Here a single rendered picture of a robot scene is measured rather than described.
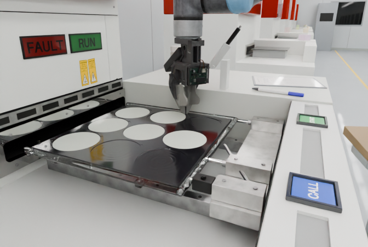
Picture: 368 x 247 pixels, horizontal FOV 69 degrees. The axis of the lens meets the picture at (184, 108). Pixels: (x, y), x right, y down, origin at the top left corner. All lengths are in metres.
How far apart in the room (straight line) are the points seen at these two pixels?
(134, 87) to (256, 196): 0.59
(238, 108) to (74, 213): 0.48
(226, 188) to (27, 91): 0.48
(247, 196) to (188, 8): 0.45
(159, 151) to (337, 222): 0.35
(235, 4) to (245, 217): 0.44
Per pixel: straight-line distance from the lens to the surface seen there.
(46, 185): 0.66
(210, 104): 0.79
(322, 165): 0.44
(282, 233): 0.30
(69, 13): 0.77
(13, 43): 0.66
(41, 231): 0.54
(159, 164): 0.51
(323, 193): 0.36
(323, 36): 12.88
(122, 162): 0.53
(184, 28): 0.68
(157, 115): 0.76
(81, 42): 0.78
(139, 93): 0.90
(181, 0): 0.69
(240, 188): 0.44
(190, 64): 0.67
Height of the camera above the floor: 1.15
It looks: 18 degrees down
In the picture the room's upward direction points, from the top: straight up
